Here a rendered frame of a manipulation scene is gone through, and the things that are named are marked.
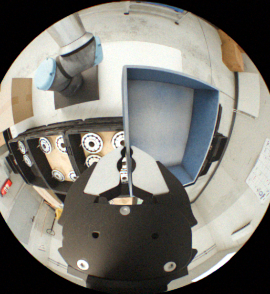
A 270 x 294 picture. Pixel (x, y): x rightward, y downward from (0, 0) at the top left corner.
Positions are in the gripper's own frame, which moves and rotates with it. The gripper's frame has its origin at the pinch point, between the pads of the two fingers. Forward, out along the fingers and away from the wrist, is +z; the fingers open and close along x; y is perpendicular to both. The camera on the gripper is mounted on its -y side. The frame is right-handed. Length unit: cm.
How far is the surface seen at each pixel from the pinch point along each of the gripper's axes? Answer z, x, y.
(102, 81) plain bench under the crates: 40.8, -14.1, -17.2
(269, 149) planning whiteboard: 5, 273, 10
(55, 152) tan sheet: 25, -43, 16
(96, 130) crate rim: 18.0, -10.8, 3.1
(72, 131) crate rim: 17.1, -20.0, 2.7
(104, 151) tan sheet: 27.8, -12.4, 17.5
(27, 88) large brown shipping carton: 31, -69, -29
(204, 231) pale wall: -19, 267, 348
